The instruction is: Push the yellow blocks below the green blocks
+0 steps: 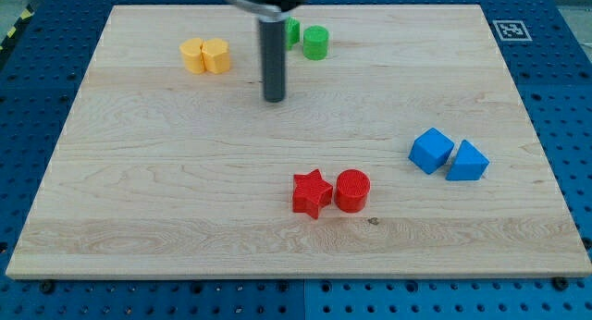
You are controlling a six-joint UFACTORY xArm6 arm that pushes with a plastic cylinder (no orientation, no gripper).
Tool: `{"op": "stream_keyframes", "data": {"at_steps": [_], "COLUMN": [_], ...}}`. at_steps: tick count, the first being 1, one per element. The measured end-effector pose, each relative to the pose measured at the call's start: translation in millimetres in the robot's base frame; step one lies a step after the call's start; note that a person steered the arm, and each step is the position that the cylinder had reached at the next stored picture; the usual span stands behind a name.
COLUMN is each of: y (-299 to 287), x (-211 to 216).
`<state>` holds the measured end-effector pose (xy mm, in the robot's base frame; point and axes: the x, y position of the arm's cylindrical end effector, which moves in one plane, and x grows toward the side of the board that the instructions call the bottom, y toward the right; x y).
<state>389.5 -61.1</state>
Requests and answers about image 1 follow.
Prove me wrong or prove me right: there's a yellow rounded block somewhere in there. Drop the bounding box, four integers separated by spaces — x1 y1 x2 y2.
179 38 205 74

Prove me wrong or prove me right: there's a yellow hexagon block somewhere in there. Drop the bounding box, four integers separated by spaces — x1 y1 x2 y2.
202 38 231 74

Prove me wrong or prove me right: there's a green block behind rod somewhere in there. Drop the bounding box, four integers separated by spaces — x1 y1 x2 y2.
285 17 301 50

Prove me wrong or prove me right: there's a white fiducial marker tag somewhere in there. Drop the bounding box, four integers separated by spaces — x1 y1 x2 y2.
493 19 532 42

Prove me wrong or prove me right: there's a yellow black hazard tape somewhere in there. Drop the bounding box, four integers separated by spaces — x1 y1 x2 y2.
1 5 35 52

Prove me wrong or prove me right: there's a wooden board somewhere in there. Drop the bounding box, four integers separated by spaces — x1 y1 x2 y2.
6 5 591 280

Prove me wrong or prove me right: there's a red cylinder block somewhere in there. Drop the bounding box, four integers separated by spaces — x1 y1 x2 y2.
334 169 371 214

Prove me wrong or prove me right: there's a blue triangular block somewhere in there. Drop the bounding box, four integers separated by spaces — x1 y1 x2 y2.
446 140 489 181

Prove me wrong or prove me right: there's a red star block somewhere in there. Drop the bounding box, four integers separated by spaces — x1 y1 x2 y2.
292 169 333 219

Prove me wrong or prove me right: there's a green cylinder block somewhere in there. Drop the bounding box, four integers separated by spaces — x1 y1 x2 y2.
302 25 329 60

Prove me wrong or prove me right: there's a blue cube block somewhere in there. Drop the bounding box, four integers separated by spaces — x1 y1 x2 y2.
408 128 454 174

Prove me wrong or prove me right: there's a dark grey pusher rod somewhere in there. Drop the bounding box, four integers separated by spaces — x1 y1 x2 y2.
258 18 286 103

